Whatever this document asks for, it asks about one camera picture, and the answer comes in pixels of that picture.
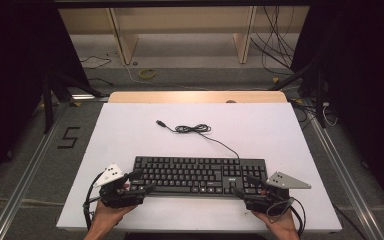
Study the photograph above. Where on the black metal stand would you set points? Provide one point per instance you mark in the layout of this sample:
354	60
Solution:
48	106
320	100

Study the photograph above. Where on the wooden table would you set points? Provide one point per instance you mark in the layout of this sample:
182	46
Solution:
196	96

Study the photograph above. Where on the person's left hand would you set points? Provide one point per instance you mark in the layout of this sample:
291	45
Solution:
108	215

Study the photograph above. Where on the white board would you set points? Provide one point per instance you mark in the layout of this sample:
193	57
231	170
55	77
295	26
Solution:
263	140

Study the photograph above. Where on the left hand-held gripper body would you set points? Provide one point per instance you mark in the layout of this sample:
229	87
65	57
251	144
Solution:
113	196

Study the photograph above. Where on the black keyboard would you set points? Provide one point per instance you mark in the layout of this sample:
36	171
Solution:
193	175

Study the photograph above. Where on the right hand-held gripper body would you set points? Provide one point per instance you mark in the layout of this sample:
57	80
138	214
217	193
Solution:
288	181

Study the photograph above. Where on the wooden shelf unit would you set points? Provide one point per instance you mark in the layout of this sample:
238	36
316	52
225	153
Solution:
126	43

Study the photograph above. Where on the aluminium floor rail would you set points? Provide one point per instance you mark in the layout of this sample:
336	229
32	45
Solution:
23	186
346	180

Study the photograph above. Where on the yellow tape roll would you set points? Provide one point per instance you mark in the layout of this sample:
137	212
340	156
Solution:
146	74

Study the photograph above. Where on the dark curtain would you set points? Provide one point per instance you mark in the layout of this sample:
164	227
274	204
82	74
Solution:
10	83
366	83

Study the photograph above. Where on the person's right hand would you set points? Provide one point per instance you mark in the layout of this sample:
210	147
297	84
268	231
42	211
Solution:
280	222

